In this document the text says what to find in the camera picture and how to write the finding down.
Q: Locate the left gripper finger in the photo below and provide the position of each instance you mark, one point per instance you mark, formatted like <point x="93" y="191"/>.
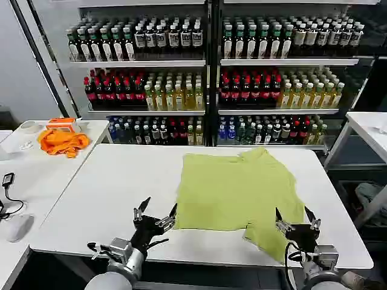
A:
<point x="169" y="220"/>
<point x="139" y="211"/>

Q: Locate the white table with grey legs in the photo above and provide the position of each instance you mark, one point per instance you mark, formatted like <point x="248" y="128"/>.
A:
<point x="367" y="127"/>

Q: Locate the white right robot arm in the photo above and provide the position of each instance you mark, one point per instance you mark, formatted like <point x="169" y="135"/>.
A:
<point x="325" y="272"/>

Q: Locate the large white work table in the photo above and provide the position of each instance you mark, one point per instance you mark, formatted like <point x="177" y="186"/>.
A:
<point x="121" y="181"/>

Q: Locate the tan shoe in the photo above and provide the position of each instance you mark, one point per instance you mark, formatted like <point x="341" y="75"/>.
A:
<point x="359" y="281"/>

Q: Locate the bottle shelf with wide bays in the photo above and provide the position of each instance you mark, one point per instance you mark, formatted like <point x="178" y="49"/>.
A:
<point x="284" y="81"/>

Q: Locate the white tape roll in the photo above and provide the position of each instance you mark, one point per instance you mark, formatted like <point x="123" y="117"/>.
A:
<point x="30" y="127"/>

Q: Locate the orange cloth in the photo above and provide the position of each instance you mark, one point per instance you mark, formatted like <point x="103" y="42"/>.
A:
<point x="62" y="142"/>

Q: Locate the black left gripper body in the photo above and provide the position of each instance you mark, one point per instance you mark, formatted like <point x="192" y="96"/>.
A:
<point x="146" y="229"/>

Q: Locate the white side table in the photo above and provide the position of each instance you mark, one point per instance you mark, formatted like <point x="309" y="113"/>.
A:
<point x="39" y="175"/>

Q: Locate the orange and white box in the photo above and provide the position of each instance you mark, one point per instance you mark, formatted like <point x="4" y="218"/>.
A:
<point x="62" y="123"/>

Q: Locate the yellow-green shirt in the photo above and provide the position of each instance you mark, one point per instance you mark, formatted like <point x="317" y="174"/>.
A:
<point x="236" y="193"/>

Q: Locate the bottle shelf with narrow bays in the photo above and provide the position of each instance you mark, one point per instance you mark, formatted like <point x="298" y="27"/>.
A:
<point x="142" y="78"/>

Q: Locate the black power adapter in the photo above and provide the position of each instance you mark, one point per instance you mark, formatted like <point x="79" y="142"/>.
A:
<point x="8" y="179"/>

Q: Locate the dark basket with clothes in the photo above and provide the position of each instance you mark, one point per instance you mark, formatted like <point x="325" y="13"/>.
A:
<point x="367" y="196"/>

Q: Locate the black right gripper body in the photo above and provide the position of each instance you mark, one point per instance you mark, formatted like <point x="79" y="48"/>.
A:
<point x="302" y="235"/>

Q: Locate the black slanted metal pole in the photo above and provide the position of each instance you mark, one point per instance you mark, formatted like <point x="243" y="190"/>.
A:
<point x="45" y="66"/>

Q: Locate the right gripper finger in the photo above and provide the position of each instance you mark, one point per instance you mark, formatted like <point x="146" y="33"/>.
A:
<point x="281" y="225"/>
<point x="315" y="224"/>

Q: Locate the small white earbuds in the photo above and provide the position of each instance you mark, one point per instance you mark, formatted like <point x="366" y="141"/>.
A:
<point x="25" y="146"/>

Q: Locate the white computer mouse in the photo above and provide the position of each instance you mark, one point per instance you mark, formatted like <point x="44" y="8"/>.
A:
<point x="18" y="228"/>

